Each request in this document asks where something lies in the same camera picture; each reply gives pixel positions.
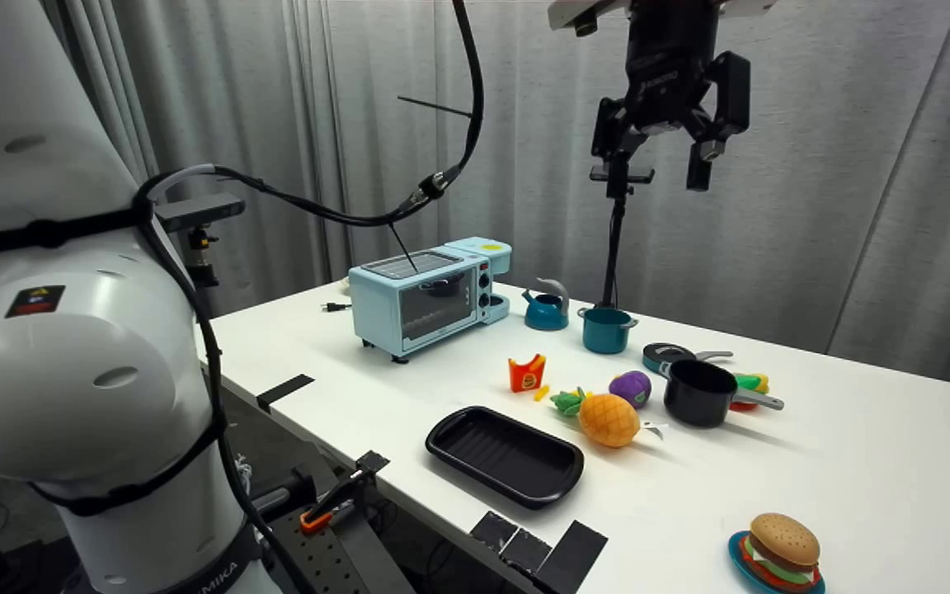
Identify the orange-handled clamp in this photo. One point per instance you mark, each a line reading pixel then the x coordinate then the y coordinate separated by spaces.
pixel 317 508

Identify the purple plush eggplant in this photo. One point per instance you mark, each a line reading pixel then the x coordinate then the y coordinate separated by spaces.
pixel 633 388

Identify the black baking tray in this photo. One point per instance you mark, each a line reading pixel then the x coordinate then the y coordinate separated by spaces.
pixel 508 455

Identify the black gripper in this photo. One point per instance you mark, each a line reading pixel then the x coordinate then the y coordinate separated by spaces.
pixel 677 76

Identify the light blue toy oven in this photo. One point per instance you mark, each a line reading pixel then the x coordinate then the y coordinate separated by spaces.
pixel 423 298

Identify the plush pineapple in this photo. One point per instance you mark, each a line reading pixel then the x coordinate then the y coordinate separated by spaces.
pixel 601 418

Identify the teal toy kettle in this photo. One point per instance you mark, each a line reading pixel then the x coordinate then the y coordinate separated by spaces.
pixel 545 303

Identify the toy burger on plate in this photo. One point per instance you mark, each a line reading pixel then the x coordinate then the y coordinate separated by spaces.
pixel 775 556

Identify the red fries pack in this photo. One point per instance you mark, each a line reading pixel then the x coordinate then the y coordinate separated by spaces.
pixel 522 376

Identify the red toy under saucepan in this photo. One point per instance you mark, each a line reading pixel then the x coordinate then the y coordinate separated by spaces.
pixel 748 385

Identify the teal pot lid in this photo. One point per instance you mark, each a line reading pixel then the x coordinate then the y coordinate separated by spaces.
pixel 657 356

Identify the teal toy pot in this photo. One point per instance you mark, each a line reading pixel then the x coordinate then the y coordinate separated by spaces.
pixel 603 329

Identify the black camera tripod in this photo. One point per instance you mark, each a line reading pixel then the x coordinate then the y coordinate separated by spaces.
pixel 616 185

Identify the black toy saucepan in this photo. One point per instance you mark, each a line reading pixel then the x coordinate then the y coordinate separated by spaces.
pixel 699 395

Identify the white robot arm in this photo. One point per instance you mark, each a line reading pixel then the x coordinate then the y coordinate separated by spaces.
pixel 106 359

